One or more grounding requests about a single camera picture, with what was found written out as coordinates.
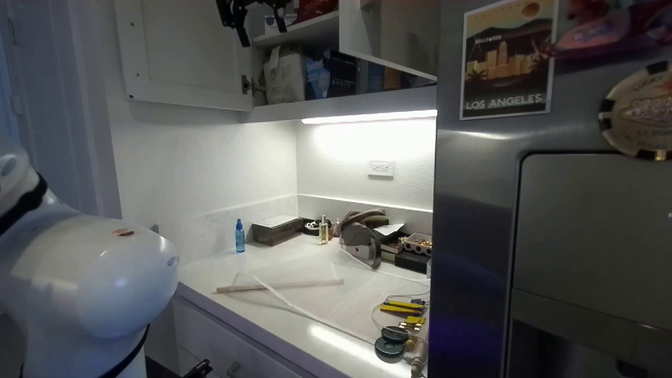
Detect under-cabinet light strip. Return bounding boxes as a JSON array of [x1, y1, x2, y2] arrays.
[[300, 108, 441, 128]]

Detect white base cabinet drawer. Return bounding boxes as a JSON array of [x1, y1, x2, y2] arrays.
[[146, 289, 339, 378]]

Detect small white box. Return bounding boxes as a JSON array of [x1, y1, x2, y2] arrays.
[[262, 13, 299, 38]]

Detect white bag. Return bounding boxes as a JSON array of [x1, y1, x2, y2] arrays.
[[262, 45, 307, 108]]

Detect blue packet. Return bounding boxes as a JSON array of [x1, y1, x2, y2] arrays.
[[300, 51, 333, 102]]

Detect brown crumpled cloth pile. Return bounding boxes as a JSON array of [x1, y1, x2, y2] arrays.
[[337, 207, 390, 240]]

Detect small amber bottle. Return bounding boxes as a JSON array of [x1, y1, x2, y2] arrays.
[[317, 214, 334, 246]]

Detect blue plastic bottle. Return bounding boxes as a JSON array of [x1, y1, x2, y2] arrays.
[[233, 216, 248, 257]]

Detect Los Angeles poster magnet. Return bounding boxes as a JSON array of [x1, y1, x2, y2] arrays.
[[458, 0, 564, 122]]

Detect grey crumpled bag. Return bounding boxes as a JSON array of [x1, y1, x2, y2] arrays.
[[340, 220, 386, 271]]

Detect rolled white paper tube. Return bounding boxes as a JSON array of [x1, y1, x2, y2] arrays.
[[214, 277, 347, 296]]

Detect black box with holes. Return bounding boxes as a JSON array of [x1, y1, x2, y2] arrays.
[[396, 233, 436, 275]]

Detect stainless steel refrigerator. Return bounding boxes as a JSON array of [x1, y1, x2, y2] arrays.
[[428, 0, 672, 378]]

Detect red pink fridge magnet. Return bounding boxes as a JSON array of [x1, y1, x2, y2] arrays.
[[556, 0, 672, 71]]

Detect small yellow object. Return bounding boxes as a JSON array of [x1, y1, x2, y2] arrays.
[[400, 314, 431, 331]]

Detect dark tape roll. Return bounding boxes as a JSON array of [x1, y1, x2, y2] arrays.
[[374, 339, 409, 364], [381, 325, 412, 347]]

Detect round poker chip magnet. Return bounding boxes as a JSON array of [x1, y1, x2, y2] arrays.
[[598, 61, 672, 163]]

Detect refrigerator dispenser panel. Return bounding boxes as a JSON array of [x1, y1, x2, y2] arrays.
[[504, 152, 672, 378]]

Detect white wall cabinet frame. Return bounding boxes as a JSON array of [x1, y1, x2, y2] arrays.
[[239, 0, 443, 123]]

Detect white wall outlet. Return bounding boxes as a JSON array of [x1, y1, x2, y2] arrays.
[[368, 159, 400, 180]]

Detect yellow handled pliers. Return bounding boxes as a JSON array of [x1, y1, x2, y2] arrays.
[[379, 296, 431, 320]]

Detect black drawer handle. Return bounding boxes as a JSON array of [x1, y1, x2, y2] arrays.
[[183, 358, 216, 378]]

